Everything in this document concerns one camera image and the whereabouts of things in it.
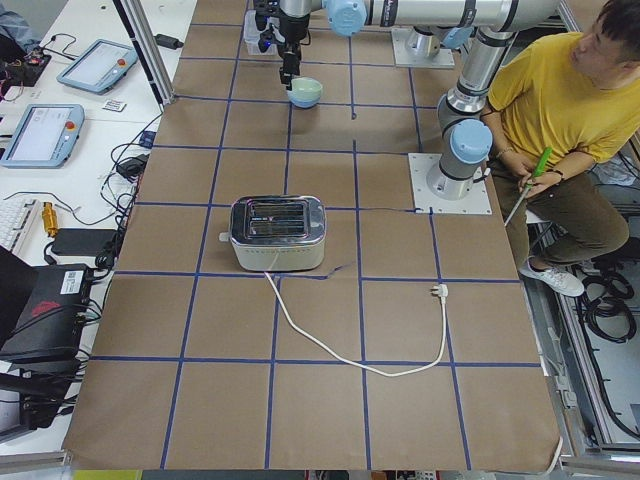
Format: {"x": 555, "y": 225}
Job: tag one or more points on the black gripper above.
{"x": 289, "y": 31}

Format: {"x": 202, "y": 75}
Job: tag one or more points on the green bowl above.
{"x": 305, "y": 89}

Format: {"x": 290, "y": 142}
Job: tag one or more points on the blue bowl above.
{"x": 306, "y": 101}

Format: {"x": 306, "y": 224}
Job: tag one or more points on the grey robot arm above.
{"x": 347, "y": 18}
{"x": 467, "y": 140}

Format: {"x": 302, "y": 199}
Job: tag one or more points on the person's hand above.
{"x": 546, "y": 180}

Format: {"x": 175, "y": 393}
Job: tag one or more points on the clear plastic container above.
{"x": 251, "y": 35}

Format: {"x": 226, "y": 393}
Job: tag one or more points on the black power adapter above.
{"x": 168, "y": 42}

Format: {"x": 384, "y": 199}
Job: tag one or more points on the cream toaster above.
{"x": 277, "y": 233}

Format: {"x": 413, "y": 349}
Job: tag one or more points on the upper teach pendant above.
{"x": 100, "y": 67}

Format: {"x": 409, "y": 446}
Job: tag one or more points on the teach pendant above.
{"x": 100, "y": 67}
{"x": 45, "y": 136}

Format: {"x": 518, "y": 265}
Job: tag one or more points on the lower teach pendant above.
{"x": 45, "y": 136}

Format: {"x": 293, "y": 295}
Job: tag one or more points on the black power brick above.
{"x": 82, "y": 242}

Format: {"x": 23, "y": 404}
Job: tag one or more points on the person in yellow shirt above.
{"x": 577, "y": 93}

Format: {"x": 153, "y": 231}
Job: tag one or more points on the white keyboard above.
{"x": 21, "y": 223}

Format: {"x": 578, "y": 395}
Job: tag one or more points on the black computer box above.
{"x": 43, "y": 312}

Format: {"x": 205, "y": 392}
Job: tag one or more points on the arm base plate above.
{"x": 415, "y": 49}
{"x": 434, "y": 192}

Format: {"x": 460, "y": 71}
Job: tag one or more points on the aluminium frame post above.
{"x": 134, "y": 20}

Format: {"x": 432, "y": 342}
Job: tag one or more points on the green handled screwdriver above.
{"x": 539, "y": 169}

